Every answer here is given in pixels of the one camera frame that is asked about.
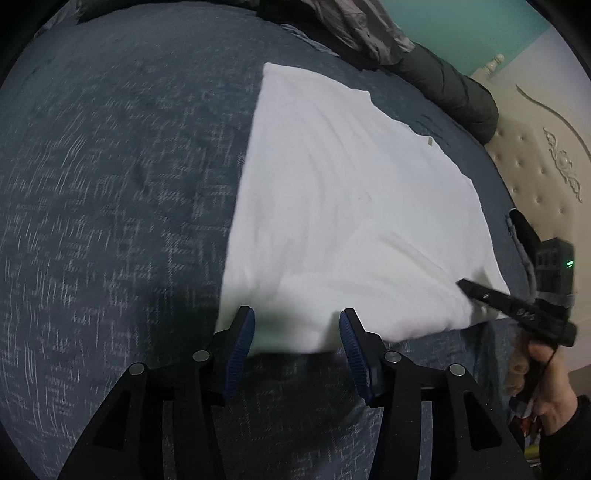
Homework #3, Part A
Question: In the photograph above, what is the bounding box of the person right hand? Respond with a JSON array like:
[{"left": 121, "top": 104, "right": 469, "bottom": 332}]
[{"left": 505, "top": 333, "right": 578, "bottom": 435}]

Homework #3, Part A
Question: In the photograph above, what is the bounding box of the grey lilac garment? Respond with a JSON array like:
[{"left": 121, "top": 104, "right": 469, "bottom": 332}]
[{"left": 305, "top": 0, "right": 415, "bottom": 66}]

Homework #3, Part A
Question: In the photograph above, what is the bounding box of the white long sleeve shirt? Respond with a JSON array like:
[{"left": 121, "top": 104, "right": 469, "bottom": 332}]
[{"left": 216, "top": 63, "right": 507, "bottom": 354}]

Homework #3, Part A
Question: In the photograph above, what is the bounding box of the person right dark sleeve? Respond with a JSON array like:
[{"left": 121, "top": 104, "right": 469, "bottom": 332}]
[{"left": 540, "top": 395, "right": 591, "bottom": 480}]

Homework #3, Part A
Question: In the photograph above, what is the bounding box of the blue bed sheet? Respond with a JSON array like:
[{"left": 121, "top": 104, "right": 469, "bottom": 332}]
[{"left": 1, "top": 2, "right": 529, "bottom": 479}]

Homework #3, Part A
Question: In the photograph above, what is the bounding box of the cream tufted headboard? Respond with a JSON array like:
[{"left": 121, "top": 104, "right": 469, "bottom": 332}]
[{"left": 472, "top": 54, "right": 590, "bottom": 371}]

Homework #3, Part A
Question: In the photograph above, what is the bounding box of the dark grey rolled duvet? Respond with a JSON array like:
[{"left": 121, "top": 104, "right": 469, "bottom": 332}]
[{"left": 393, "top": 44, "right": 499, "bottom": 145}]

